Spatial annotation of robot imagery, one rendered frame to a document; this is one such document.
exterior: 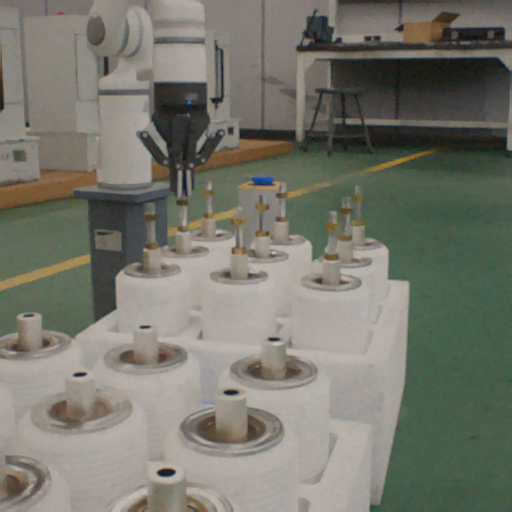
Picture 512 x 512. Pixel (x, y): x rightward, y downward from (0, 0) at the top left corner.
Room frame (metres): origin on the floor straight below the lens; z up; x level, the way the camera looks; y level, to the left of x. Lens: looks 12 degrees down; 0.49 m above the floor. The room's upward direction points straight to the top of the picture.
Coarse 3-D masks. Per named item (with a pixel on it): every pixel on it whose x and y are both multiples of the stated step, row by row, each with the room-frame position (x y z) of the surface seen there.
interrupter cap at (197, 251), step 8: (160, 248) 1.10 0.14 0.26; (168, 248) 1.10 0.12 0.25; (192, 248) 1.11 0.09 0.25; (200, 248) 1.10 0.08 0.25; (208, 248) 1.10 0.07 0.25; (168, 256) 1.05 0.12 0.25; (176, 256) 1.05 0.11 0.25; (184, 256) 1.05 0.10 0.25; (192, 256) 1.05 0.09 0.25; (200, 256) 1.06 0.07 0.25
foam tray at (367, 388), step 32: (192, 320) 1.01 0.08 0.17; (288, 320) 0.98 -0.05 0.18; (384, 320) 0.98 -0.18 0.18; (96, 352) 0.91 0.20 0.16; (192, 352) 0.88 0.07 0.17; (224, 352) 0.87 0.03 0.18; (256, 352) 0.86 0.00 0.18; (288, 352) 0.86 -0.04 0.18; (320, 352) 0.86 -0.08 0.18; (384, 352) 0.86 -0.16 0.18; (352, 384) 0.83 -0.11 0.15; (384, 384) 0.82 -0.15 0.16; (352, 416) 0.83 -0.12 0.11; (384, 416) 0.83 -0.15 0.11; (384, 448) 0.85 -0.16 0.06
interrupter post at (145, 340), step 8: (136, 328) 0.64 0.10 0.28; (144, 328) 0.65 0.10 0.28; (152, 328) 0.64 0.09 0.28; (136, 336) 0.64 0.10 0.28; (144, 336) 0.64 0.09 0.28; (152, 336) 0.64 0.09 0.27; (136, 344) 0.64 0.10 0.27; (144, 344) 0.64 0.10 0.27; (152, 344) 0.64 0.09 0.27; (136, 352) 0.64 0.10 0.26; (144, 352) 0.64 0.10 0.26; (152, 352) 0.64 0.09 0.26; (136, 360) 0.64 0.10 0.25; (144, 360) 0.64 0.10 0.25; (152, 360) 0.64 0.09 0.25
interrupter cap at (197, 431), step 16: (192, 416) 0.52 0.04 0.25; (208, 416) 0.52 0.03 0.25; (256, 416) 0.52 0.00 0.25; (272, 416) 0.52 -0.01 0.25; (192, 432) 0.49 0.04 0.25; (208, 432) 0.50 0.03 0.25; (256, 432) 0.50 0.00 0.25; (272, 432) 0.50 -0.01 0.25; (192, 448) 0.47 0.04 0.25; (208, 448) 0.47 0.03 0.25; (224, 448) 0.47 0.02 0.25; (240, 448) 0.47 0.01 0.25; (256, 448) 0.47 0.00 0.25
